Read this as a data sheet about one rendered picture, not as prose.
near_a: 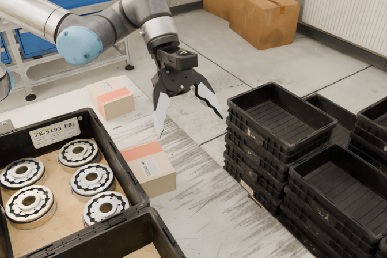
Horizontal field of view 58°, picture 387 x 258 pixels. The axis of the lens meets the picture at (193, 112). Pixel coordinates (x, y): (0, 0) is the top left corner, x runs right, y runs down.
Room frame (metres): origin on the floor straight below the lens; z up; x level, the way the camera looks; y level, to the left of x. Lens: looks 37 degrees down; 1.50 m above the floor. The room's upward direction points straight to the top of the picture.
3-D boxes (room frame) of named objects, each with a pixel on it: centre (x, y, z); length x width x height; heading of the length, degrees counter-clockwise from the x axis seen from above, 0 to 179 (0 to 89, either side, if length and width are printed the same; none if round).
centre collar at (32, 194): (0.51, 0.37, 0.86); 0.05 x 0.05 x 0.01
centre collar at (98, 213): (0.50, 0.19, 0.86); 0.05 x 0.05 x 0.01
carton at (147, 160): (0.74, 0.14, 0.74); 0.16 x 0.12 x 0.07; 25
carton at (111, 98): (1.12, 0.32, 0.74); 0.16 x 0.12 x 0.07; 35
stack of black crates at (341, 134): (1.47, -0.72, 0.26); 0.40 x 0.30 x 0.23; 34
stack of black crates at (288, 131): (1.24, -0.38, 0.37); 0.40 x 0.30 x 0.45; 34
